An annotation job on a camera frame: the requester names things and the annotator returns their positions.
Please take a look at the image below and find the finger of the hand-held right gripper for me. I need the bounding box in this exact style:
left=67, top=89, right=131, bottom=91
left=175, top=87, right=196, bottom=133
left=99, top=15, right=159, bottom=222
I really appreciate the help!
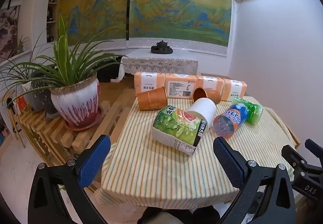
left=281, top=145, right=307, bottom=171
left=304, top=139, right=323, bottom=163

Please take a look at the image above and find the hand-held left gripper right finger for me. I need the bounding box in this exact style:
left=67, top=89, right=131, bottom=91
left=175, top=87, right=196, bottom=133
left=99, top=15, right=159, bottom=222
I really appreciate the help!
left=213, top=136, right=296, bottom=224

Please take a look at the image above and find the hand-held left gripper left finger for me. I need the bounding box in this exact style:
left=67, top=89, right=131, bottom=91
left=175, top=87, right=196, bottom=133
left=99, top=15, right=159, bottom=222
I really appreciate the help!
left=28, top=134, right=112, bottom=224

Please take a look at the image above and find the green printed paper cup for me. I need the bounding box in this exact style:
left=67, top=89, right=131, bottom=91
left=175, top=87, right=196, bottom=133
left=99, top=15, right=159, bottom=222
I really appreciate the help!
left=151, top=105, right=208, bottom=157

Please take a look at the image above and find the blue and orange cup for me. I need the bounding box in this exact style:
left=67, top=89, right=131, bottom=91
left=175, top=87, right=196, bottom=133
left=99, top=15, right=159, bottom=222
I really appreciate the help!
left=212, top=103, right=250, bottom=138

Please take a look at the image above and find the green translucent cup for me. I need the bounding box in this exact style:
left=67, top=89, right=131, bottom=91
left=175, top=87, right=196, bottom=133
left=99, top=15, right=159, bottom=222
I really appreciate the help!
left=231, top=96, right=264, bottom=125

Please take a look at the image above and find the white paper cup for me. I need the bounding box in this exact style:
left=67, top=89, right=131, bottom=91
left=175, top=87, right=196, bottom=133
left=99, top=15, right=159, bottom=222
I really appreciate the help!
left=187, top=97, right=217, bottom=130

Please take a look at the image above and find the orange paper cup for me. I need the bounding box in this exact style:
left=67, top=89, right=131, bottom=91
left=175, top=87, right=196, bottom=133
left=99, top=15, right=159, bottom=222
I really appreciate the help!
left=137, top=86, right=168, bottom=111
left=193, top=88, right=222, bottom=105

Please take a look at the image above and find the wooden table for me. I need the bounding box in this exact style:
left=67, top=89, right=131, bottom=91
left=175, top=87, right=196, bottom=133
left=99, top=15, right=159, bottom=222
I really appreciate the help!
left=265, top=107, right=301, bottom=149

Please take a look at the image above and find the wooden slatted bench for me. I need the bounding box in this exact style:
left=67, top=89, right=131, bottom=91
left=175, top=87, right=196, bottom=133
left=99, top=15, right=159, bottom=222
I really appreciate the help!
left=18, top=82, right=142, bottom=163

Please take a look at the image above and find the red pot saucer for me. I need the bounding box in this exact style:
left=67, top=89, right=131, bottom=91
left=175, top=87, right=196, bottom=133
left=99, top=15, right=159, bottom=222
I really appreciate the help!
left=63, top=106, right=105, bottom=131

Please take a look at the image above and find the striped tablecloth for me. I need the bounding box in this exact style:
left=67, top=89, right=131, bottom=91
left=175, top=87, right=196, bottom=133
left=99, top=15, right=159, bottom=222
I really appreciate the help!
left=95, top=95, right=296, bottom=208

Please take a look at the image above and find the plant in white purple pot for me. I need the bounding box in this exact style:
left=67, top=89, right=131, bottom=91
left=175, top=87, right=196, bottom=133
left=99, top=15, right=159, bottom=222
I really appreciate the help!
left=9, top=14, right=128, bottom=129

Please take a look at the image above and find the orange tissue packet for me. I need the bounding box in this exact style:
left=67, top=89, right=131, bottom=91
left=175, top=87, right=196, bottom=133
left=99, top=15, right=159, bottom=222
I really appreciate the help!
left=134, top=72, right=167, bottom=97
left=196, top=75, right=225, bottom=93
left=222, top=78, right=247, bottom=102
left=165, top=73, right=199, bottom=99

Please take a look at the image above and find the plant in grey pot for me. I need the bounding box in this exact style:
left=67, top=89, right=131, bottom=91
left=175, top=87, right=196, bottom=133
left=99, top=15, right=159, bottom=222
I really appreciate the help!
left=0, top=29, right=60, bottom=115

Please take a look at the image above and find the white plant pot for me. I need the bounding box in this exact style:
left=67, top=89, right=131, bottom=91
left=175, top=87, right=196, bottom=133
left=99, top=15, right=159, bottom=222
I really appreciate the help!
left=21, top=81, right=44, bottom=113

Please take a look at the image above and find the lace-covered side table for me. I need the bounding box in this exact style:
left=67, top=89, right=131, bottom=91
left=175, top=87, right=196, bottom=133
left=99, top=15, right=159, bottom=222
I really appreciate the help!
left=118, top=49, right=201, bottom=81

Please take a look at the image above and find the black tea tray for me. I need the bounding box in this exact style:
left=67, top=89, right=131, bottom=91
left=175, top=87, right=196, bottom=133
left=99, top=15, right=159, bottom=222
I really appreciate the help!
left=151, top=46, right=173, bottom=54

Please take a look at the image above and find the landscape painting scroll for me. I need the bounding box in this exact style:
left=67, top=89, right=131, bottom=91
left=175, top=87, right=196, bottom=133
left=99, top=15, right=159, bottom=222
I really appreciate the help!
left=58, top=0, right=131, bottom=49
left=127, top=0, right=233, bottom=57

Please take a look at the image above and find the white wall shelf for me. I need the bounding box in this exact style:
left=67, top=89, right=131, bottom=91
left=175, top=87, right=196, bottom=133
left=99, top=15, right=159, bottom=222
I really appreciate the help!
left=46, top=0, right=63, bottom=43

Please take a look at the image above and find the ink wall painting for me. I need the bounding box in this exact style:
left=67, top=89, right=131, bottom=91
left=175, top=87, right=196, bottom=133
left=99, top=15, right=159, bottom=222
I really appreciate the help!
left=0, top=4, right=21, bottom=58

